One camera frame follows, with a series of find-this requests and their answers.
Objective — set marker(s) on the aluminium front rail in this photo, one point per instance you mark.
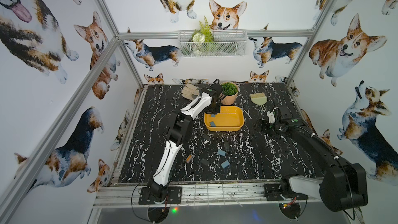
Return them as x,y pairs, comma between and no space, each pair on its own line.
253,192

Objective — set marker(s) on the yellow storage box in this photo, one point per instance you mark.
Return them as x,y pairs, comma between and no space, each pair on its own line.
230,118

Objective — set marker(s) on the white wire wall basket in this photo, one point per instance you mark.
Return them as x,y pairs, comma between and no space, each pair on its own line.
226,44

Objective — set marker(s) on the black eraser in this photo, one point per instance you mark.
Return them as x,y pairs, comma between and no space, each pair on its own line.
226,145
206,137
205,162

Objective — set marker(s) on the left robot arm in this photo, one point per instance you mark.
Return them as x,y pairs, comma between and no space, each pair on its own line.
179,130

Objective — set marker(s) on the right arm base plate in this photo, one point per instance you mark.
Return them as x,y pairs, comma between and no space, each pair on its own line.
278,192

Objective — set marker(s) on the artificial fern and flower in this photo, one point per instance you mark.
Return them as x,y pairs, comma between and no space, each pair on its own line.
202,39

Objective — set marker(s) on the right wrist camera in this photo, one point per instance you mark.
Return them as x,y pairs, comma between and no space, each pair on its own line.
271,117

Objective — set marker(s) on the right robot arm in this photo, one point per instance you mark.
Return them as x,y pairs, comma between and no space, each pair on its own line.
343,184

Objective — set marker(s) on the orange white eraser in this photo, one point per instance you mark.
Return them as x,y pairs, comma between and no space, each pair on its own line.
189,158

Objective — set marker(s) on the beige work glove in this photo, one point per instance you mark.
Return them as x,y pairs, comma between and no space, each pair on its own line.
190,92

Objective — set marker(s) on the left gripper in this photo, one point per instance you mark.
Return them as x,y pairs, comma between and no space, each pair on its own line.
213,107

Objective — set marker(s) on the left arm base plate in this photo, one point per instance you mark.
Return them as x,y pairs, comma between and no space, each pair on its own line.
169,195

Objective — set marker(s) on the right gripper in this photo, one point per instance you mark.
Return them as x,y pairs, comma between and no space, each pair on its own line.
264,128

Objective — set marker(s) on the pink pot green plant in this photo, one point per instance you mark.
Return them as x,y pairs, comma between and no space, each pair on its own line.
230,91

